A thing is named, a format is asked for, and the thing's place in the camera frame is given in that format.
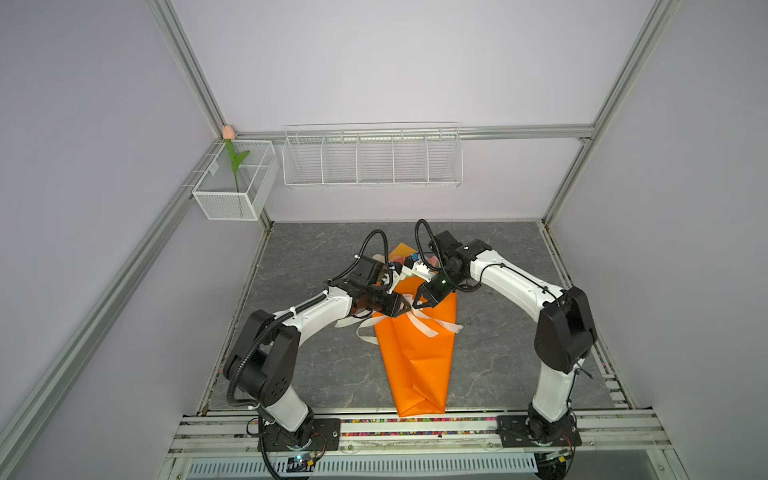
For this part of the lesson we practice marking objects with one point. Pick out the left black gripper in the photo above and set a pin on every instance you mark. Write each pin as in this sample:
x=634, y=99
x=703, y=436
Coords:
x=394, y=305

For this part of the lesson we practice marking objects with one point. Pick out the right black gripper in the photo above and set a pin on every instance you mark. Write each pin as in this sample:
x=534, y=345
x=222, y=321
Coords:
x=428, y=295

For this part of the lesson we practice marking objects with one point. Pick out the white ribbon strip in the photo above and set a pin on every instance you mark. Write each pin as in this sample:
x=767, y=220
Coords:
x=421, y=321

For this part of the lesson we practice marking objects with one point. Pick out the orange wrapping paper sheet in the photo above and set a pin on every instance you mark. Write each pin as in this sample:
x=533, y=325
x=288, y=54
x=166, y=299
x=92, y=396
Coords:
x=418, y=368

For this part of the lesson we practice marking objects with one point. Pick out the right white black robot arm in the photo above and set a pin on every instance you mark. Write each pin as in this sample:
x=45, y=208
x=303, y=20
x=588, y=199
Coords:
x=565, y=330

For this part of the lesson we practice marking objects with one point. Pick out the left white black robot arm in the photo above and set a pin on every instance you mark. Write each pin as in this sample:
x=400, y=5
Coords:
x=261, y=364

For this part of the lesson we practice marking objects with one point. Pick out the pink tulip fake flower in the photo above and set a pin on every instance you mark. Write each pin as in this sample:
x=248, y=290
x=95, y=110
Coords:
x=236, y=158

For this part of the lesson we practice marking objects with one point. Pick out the white mesh corner basket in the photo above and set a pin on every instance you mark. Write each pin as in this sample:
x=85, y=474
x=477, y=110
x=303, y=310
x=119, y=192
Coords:
x=215, y=191

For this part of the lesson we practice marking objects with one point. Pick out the white wire wall basket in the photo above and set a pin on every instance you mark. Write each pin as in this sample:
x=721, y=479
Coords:
x=361, y=155

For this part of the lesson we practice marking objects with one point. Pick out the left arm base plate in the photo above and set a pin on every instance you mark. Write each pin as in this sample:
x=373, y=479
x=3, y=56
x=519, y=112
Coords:
x=315, y=434

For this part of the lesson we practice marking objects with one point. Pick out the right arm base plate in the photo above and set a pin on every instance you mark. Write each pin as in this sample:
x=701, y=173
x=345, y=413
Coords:
x=518, y=431

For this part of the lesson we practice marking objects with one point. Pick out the aluminium front rail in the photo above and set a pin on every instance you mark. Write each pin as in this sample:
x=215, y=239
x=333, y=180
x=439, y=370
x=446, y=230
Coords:
x=458, y=432

